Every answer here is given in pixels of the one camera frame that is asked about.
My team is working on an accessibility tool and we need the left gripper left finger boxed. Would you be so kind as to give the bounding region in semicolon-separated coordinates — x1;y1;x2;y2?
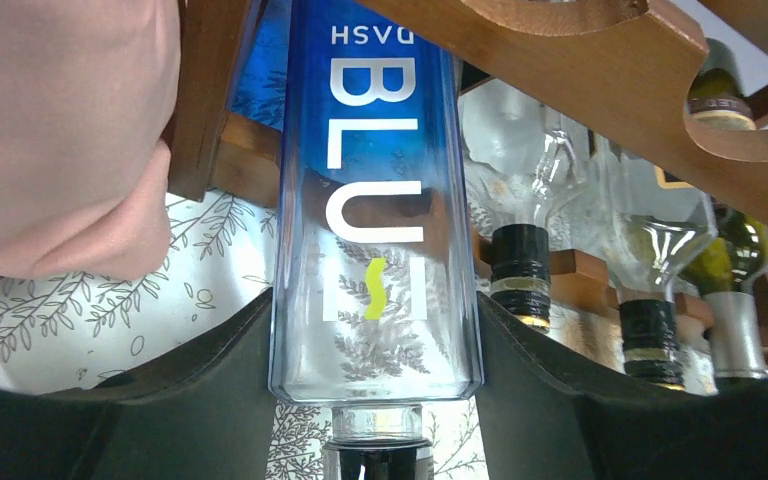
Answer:
0;291;276;479

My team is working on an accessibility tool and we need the clear square liquor bottle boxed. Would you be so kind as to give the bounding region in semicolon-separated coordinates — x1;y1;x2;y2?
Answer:
591;134;717;390

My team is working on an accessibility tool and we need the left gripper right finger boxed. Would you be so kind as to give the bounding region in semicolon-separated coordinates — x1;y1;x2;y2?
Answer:
476;294;768;479

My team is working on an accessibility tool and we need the pink skirt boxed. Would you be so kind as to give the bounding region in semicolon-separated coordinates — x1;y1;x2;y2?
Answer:
0;1;180;280

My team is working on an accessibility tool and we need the dark green wine bottle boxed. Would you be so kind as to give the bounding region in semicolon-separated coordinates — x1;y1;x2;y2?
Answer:
681;38;768;392

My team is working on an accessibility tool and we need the clear liquor bottle gold label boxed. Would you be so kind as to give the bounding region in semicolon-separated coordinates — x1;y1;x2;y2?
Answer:
458;79;590;333

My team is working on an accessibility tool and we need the blue glass bottle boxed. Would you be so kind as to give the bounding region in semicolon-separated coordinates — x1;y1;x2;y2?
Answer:
268;1;483;479

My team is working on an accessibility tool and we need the floral tablecloth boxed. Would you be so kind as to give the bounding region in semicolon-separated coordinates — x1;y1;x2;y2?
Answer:
0;188;720;480

